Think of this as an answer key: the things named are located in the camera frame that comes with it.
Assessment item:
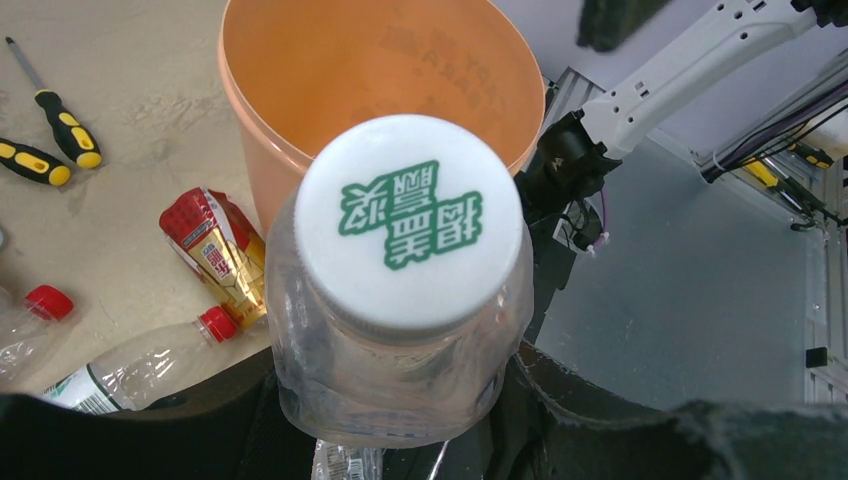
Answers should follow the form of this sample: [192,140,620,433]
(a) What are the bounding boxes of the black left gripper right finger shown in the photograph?
[383,343,847,479]

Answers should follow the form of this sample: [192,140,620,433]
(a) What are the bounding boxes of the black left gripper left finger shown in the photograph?
[1,349,315,479]

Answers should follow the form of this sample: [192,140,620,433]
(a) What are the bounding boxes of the clear jar white green lid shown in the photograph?
[265,114,534,448]

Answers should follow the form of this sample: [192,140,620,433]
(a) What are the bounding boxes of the gold red label bottle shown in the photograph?
[158,187,267,329]

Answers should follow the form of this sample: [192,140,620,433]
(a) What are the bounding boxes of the orange plastic bin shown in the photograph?
[218,0,546,229]

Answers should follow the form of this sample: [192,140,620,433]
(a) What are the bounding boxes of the blue white grapefruit drink bottle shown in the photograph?
[311,440,384,480]

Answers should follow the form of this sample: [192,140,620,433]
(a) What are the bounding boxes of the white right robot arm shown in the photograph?
[515,1,847,343]

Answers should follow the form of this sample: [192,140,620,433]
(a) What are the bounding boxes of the red label bottle near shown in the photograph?
[37,307,239,415]

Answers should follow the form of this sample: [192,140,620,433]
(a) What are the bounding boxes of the red label bottle middle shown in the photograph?
[1,284,75,392]

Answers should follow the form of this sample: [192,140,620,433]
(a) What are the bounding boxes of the yellow black screwdriver right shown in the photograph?
[5,37,102,169]

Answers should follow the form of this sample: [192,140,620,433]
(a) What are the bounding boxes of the yellow black screwdriver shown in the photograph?
[5,37,102,169]
[1,138,71,187]

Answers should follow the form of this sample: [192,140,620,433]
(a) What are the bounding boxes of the yellow black screwdriver left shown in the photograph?
[1,138,71,187]

